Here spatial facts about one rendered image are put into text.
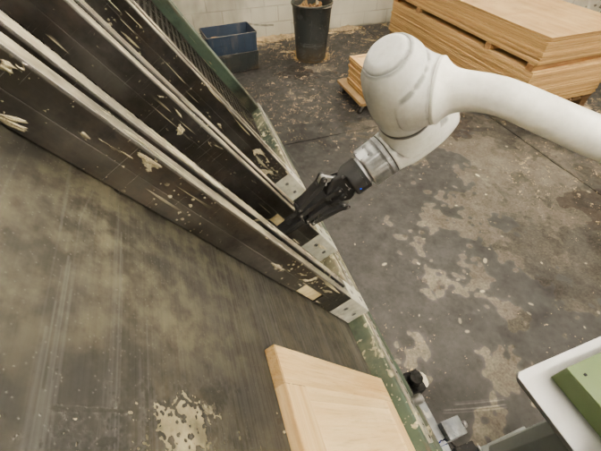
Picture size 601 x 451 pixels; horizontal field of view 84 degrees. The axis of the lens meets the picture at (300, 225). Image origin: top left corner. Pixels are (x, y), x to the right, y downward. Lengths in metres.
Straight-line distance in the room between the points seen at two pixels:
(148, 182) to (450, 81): 0.44
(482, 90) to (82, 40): 0.58
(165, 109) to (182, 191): 0.23
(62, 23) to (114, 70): 0.08
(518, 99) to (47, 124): 0.58
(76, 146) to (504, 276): 2.37
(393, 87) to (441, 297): 1.80
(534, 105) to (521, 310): 1.89
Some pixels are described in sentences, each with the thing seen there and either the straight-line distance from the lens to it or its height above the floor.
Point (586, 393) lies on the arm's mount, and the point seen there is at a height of 0.82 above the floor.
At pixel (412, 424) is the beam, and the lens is 0.93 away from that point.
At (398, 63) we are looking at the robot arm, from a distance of 0.53.
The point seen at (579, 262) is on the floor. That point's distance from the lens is 2.86.
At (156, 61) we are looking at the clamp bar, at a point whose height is 1.45.
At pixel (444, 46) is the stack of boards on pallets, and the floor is 0.32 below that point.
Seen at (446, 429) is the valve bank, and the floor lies 0.76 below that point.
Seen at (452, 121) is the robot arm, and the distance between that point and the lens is 0.72.
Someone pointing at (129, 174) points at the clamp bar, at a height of 1.52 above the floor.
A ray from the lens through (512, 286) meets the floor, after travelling 2.47.
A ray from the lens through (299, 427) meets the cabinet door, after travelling 0.49.
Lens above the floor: 1.78
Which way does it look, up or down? 48 degrees down
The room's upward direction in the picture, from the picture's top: straight up
